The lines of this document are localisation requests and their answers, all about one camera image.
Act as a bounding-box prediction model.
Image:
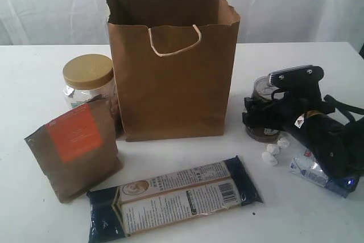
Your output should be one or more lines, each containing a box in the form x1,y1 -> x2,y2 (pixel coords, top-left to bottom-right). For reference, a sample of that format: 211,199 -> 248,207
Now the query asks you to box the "white marshmallow piece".
262,151 -> 279,166
277,137 -> 290,149
266,143 -> 280,155

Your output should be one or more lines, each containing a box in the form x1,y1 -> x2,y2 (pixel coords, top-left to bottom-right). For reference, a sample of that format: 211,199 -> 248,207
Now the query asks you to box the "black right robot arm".
268,65 -> 363,179

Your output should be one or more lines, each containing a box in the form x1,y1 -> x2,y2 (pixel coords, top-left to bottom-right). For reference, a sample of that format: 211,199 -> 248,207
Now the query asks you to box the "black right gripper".
242,65 -> 327,138

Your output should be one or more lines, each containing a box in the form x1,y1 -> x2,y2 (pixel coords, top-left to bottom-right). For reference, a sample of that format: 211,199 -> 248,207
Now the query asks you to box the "long dark noodle package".
87,156 -> 263,242

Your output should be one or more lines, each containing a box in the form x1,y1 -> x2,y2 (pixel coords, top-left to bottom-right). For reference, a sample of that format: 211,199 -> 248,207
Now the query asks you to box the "brown paper bag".
106,0 -> 241,142

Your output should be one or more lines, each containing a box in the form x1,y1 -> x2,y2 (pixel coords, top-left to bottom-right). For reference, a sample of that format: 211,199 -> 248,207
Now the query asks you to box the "brown pouch orange label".
25,98 -> 123,203

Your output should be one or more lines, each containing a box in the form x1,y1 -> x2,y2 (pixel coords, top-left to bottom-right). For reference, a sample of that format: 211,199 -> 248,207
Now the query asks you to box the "clear jar gold lid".
63,53 -> 123,137

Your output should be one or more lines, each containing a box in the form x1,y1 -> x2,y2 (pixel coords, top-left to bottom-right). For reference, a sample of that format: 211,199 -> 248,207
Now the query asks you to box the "small blue white packet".
289,147 -> 359,198

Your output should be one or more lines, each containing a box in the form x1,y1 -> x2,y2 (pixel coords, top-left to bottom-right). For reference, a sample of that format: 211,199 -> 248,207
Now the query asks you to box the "dark can pull-tab lid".
246,76 -> 280,143

